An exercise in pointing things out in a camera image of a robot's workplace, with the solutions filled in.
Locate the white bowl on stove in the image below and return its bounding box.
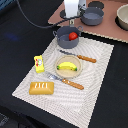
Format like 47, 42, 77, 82
117, 4, 128, 30

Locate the toy bread loaf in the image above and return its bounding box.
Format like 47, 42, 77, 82
29, 82, 54, 95

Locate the fork with wooden handle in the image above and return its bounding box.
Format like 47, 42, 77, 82
45, 72, 84, 90

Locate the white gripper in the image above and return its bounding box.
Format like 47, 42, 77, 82
64, 0, 86, 25

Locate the grey pot with handles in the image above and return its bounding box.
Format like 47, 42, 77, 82
53, 26, 83, 49

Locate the grey saucepan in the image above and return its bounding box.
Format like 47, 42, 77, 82
81, 7, 104, 26

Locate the yellow toy banana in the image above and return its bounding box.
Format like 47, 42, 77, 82
57, 62, 77, 71

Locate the white woven placemat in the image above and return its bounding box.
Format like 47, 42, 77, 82
12, 37, 113, 128

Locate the beige round plate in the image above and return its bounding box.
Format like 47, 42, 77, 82
55, 55, 82, 79

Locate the knife with wooden handle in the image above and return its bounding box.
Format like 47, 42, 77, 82
58, 49, 97, 63

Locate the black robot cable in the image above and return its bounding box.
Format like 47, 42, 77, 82
14, 0, 69, 30

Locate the red toy tomato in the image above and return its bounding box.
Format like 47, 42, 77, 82
69, 32, 78, 41

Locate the pink toy stove top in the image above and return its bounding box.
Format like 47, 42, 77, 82
47, 0, 128, 44

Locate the yellow toy box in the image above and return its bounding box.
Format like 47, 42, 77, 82
34, 55, 44, 73

